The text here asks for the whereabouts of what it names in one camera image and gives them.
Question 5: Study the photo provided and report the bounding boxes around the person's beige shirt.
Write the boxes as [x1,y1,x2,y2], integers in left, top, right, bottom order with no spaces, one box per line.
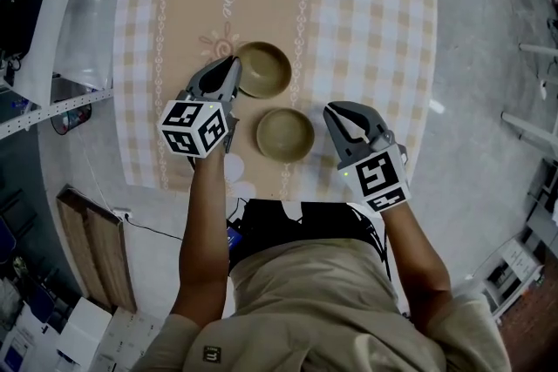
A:
[130,237,502,372]

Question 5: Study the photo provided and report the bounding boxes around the white metal shelving rack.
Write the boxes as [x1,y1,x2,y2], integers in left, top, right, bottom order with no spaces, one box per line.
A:
[0,0,115,140]

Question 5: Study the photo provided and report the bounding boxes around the person's right forearm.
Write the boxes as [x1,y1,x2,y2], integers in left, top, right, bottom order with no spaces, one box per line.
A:
[383,204,454,319]

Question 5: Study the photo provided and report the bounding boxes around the wooden board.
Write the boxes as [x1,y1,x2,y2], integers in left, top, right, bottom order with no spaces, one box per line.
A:
[55,183,140,315]

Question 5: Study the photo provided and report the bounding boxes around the black device with blue screen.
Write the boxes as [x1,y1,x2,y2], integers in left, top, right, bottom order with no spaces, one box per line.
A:
[225,218,244,252]

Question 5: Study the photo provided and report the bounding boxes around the person's black trousers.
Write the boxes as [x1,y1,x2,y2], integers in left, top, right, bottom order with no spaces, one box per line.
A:
[226,200,389,275]

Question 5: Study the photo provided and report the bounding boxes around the wire waste bin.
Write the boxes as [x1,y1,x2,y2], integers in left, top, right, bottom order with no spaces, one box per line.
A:
[50,102,93,139]

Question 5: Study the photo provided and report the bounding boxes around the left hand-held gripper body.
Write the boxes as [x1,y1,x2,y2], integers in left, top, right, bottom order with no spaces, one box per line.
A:
[157,89,242,159]

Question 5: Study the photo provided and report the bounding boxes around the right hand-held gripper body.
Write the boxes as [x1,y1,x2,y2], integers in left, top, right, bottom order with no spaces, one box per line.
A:
[337,142,413,215]

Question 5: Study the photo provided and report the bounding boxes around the white storage cart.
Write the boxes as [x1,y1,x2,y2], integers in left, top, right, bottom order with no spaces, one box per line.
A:
[481,226,546,323]

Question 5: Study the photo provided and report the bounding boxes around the person's left forearm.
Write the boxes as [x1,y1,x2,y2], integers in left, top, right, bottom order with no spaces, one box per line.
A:
[167,152,232,332]

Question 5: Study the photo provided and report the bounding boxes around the right hand-held gripper camera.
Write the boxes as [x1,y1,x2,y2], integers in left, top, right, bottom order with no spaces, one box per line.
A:
[370,130,398,152]

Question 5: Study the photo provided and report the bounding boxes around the white cardboard box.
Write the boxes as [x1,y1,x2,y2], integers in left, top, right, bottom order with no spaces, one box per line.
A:
[56,295,113,367]
[93,307,167,372]

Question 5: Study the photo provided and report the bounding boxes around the beige checked tablecloth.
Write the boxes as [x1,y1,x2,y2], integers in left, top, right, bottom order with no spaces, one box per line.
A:
[112,0,439,202]

